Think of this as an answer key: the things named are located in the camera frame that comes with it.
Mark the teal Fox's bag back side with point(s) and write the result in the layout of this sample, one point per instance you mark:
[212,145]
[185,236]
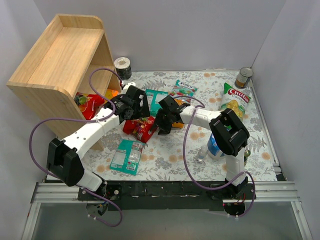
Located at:
[153,98]

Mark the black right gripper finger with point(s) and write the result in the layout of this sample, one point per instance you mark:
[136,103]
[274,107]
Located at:
[164,128]
[155,125]

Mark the teal fox's bag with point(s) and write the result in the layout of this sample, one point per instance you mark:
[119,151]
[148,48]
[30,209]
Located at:
[153,98]
[127,157]

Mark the small clear plastic bottle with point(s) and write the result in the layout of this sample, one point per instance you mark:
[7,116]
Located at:
[202,153]

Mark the dark tape roll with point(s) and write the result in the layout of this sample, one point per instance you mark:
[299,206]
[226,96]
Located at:
[123,67]

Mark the aluminium frame rail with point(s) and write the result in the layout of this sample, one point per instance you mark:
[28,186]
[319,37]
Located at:
[275,213]

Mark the tin can orange label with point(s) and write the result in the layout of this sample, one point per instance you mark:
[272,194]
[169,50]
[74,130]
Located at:
[243,77]

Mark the teal Fox's bag near front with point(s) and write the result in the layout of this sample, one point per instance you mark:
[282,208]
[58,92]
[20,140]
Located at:
[127,157]

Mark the red Lot 100 fruit gummy bag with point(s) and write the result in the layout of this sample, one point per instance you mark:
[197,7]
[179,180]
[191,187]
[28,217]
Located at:
[140,128]

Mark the green glass bottle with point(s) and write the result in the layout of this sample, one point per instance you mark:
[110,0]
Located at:
[247,153]

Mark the green white Chuba chips bag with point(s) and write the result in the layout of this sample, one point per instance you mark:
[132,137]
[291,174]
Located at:
[235,100]

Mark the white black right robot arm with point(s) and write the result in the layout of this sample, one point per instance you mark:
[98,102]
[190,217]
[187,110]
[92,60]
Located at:
[230,134]

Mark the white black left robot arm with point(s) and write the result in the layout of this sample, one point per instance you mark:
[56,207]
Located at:
[64,156]

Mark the Fox's mint blossom candy bag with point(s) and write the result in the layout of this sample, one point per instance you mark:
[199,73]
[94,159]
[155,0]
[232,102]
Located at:
[182,89]

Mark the wooden shelf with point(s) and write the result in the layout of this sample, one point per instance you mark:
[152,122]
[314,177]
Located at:
[71,56]

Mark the small orange candy bag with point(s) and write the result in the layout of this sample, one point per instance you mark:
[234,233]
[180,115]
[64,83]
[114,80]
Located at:
[111,93]

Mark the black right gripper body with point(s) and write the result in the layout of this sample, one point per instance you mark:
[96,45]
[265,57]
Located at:
[162,120]

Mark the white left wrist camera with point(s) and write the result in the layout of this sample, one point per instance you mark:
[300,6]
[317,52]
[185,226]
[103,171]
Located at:
[128,83]

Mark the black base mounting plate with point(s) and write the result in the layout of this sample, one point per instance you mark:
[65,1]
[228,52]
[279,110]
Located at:
[165,195]

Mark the floral patterned table mat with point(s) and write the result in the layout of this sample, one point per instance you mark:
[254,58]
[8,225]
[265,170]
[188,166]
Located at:
[162,156]

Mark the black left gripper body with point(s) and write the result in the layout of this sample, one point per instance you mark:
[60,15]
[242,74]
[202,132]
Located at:
[139,100]

